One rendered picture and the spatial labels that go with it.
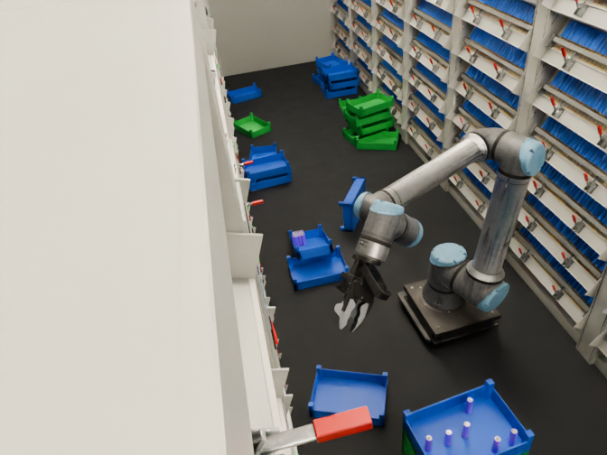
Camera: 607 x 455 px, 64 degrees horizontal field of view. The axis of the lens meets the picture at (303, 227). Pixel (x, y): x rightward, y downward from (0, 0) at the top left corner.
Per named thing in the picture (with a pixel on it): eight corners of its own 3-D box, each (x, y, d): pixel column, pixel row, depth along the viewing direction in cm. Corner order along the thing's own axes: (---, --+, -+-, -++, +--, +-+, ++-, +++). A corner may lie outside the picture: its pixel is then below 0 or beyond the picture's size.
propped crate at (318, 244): (290, 243, 289) (287, 230, 287) (322, 236, 291) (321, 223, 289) (297, 261, 261) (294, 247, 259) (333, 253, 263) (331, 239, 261)
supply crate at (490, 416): (487, 393, 155) (490, 377, 150) (530, 450, 139) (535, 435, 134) (402, 425, 149) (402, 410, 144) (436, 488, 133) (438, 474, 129)
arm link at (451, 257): (443, 263, 228) (446, 234, 217) (473, 283, 216) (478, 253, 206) (420, 278, 221) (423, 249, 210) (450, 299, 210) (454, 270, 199)
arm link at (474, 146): (486, 115, 181) (348, 195, 154) (516, 125, 172) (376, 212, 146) (482, 142, 188) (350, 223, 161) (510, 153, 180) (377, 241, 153)
